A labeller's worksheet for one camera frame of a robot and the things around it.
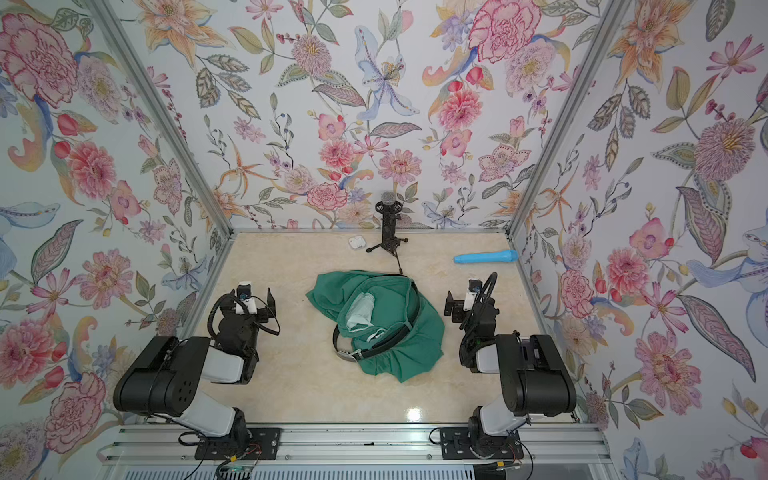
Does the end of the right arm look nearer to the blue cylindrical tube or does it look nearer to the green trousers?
the green trousers

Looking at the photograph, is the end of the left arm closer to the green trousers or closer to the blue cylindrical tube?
the green trousers

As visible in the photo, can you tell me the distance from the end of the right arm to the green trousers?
60 millimetres

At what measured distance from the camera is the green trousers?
0.87 meters

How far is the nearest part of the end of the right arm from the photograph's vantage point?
84 centimetres

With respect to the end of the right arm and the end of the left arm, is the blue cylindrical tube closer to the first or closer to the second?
the end of the right arm

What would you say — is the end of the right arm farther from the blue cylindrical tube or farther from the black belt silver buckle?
the blue cylindrical tube

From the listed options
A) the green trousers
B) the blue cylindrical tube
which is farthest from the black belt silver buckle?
the blue cylindrical tube

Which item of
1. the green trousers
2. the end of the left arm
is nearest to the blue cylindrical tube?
the green trousers

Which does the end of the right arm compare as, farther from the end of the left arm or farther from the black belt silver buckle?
the end of the left arm

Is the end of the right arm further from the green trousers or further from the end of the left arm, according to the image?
the end of the left arm

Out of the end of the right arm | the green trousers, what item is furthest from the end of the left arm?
the end of the right arm

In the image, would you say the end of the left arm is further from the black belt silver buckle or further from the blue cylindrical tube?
the blue cylindrical tube

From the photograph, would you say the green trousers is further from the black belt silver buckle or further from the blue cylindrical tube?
the blue cylindrical tube
